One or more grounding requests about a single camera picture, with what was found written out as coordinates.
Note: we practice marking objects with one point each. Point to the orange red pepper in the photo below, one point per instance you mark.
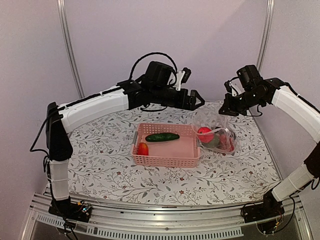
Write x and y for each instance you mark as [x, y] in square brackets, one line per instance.
[143, 149]

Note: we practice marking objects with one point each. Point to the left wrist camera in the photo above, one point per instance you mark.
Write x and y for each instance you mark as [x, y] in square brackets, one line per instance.
[162, 75]

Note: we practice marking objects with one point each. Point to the left aluminium frame post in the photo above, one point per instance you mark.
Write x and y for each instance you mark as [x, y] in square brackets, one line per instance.
[61, 7]

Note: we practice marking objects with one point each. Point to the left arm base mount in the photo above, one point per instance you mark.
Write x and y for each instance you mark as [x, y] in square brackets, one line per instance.
[71, 211]

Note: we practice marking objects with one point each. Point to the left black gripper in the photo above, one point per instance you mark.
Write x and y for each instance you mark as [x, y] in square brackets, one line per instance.
[183, 100]

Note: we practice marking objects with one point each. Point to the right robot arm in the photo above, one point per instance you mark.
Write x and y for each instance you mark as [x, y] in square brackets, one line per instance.
[259, 92]

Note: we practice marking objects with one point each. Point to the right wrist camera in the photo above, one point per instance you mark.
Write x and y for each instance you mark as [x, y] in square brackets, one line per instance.
[248, 75]

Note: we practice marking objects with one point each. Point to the green cucumber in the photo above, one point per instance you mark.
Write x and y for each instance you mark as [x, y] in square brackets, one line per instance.
[162, 137]

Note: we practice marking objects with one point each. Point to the right aluminium frame post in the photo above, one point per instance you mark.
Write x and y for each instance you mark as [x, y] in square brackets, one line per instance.
[270, 6]

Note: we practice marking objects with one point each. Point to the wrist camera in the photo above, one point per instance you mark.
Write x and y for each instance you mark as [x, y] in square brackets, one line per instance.
[162, 75]
[248, 75]

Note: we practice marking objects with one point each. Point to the red tomato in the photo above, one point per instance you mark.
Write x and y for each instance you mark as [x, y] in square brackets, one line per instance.
[205, 134]

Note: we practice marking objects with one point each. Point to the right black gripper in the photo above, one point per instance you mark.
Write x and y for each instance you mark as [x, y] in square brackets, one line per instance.
[229, 108]

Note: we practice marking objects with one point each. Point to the floral tablecloth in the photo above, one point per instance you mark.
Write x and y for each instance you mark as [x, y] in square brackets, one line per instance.
[102, 165]

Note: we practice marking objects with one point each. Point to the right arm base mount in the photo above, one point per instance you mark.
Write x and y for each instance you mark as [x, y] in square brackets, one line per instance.
[258, 212]

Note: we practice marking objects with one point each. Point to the aluminium frame post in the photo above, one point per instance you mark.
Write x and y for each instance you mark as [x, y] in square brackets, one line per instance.
[270, 6]
[61, 7]

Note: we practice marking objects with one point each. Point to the pink plastic basket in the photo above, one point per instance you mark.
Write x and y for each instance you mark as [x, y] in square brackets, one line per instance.
[181, 153]

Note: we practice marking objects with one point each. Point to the aluminium front rail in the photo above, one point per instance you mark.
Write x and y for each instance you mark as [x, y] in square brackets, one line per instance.
[116, 220]

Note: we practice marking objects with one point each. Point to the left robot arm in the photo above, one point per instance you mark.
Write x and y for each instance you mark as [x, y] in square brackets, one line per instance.
[125, 95]

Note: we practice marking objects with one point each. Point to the red lychee bunch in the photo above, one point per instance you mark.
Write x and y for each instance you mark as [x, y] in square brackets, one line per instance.
[226, 141]

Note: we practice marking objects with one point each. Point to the green avocado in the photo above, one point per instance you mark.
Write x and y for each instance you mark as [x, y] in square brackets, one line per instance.
[213, 144]

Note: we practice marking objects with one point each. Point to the clear zip top bag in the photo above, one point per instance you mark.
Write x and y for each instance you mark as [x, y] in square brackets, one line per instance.
[208, 116]

